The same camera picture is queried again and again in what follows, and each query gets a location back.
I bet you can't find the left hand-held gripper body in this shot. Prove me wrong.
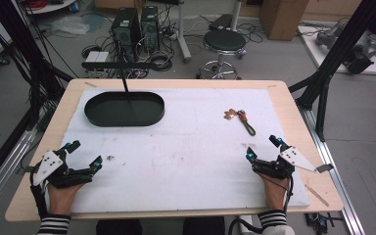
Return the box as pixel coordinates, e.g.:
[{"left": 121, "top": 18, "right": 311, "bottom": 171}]
[{"left": 23, "top": 148, "right": 94, "bottom": 190}]

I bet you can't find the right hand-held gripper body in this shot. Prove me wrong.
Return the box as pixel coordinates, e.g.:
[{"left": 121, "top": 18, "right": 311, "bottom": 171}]
[{"left": 252, "top": 146, "right": 335, "bottom": 180}]

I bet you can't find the keychain with olive strap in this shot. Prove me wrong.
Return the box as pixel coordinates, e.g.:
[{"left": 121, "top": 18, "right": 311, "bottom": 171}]
[{"left": 223, "top": 108, "right": 257, "bottom": 137}]

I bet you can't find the black oval tray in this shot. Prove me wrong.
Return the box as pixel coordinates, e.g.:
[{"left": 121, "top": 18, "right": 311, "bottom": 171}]
[{"left": 83, "top": 91, "right": 165, "bottom": 128}]

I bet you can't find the person's right hand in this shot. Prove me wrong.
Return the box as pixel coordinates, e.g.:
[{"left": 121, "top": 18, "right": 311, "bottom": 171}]
[{"left": 258, "top": 171, "right": 291, "bottom": 213}]

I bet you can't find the person's left hand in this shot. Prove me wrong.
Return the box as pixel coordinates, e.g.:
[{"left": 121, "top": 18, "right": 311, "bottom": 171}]
[{"left": 47, "top": 181, "right": 86, "bottom": 217}]

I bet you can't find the thin wooden stick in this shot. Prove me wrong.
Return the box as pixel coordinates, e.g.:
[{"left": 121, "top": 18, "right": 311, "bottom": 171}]
[{"left": 304, "top": 183, "right": 331, "bottom": 209}]

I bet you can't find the white table mat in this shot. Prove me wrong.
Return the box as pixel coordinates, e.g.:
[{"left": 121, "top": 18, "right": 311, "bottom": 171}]
[{"left": 61, "top": 87, "right": 311, "bottom": 213}]

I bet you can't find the person's leg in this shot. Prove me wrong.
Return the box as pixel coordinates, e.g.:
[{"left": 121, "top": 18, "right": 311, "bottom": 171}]
[{"left": 181, "top": 216, "right": 226, "bottom": 235}]

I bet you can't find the white box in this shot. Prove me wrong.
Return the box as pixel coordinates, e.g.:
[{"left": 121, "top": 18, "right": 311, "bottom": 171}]
[{"left": 84, "top": 50, "right": 111, "bottom": 64}]

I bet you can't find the white platform board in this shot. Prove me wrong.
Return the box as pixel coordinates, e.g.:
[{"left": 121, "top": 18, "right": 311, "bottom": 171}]
[{"left": 297, "top": 24, "right": 376, "bottom": 76}]

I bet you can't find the black round stool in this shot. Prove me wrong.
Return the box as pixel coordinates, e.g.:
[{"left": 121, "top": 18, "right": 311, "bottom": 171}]
[{"left": 196, "top": 28, "right": 248, "bottom": 80}]

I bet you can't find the grey robot device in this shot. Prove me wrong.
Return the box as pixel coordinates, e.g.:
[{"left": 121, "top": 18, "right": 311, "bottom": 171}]
[{"left": 314, "top": 23, "right": 347, "bottom": 47}]

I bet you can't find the black robot device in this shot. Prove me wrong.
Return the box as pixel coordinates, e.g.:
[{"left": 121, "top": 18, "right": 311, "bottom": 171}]
[{"left": 344, "top": 38, "right": 376, "bottom": 75}]

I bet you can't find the clear plastic bag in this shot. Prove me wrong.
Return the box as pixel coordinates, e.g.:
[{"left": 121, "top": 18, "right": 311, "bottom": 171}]
[{"left": 50, "top": 15, "right": 91, "bottom": 36}]

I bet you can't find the brown wooden cabinet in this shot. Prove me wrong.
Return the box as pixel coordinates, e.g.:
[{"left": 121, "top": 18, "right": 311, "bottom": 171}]
[{"left": 258, "top": 0, "right": 310, "bottom": 42}]

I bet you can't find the large black computer tower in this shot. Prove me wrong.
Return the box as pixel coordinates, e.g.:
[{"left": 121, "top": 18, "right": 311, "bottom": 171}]
[{"left": 111, "top": 7, "right": 142, "bottom": 63}]

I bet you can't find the black foot pedal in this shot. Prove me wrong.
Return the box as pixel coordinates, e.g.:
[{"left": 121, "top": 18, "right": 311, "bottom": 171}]
[{"left": 208, "top": 13, "right": 234, "bottom": 32}]

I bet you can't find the grey desk leg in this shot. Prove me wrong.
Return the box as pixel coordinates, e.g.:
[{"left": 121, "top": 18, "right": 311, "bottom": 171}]
[{"left": 175, "top": 0, "right": 193, "bottom": 64}]

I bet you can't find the small black computer tower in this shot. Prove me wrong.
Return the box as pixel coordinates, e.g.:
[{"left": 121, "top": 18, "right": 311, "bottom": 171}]
[{"left": 140, "top": 5, "right": 161, "bottom": 53}]

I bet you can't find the white round table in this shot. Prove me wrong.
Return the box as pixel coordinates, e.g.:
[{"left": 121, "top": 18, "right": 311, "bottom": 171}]
[{"left": 21, "top": 0, "right": 79, "bottom": 16}]

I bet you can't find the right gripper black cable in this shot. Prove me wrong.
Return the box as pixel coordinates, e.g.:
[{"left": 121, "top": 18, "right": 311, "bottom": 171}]
[{"left": 263, "top": 174, "right": 296, "bottom": 214}]

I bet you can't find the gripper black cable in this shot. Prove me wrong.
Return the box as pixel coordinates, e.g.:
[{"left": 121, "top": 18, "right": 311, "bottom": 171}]
[
  {"left": 28, "top": 169, "right": 51, "bottom": 218},
  {"left": 263, "top": 174, "right": 296, "bottom": 214}
]

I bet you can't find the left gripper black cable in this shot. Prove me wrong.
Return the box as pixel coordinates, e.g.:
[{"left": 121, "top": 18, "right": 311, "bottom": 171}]
[{"left": 28, "top": 169, "right": 51, "bottom": 218}]

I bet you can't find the aluminium rail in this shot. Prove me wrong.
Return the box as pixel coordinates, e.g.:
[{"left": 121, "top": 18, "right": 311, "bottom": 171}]
[
  {"left": 0, "top": 128, "right": 38, "bottom": 219},
  {"left": 298, "top": 104, "right": 366, "bottom": 235}
]

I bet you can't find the black camera stand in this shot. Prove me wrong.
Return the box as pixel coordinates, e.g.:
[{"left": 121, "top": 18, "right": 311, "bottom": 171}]
[{"left": 80, "top": 61, "right": 153, "bottom": 94}]

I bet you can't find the black frame strut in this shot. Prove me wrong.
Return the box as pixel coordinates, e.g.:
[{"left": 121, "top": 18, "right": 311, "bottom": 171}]
[
  {"left": 288, "top": 0, "right": 376, "bottom": 143},
  {"left": 0, "top": 0, "right": 74, "bottom": 194}
]

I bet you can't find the coiled black cable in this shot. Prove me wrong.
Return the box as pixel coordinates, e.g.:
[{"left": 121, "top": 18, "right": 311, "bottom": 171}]
[{"left": 148, "top": 52, "right": 174, "bottom": 72}]

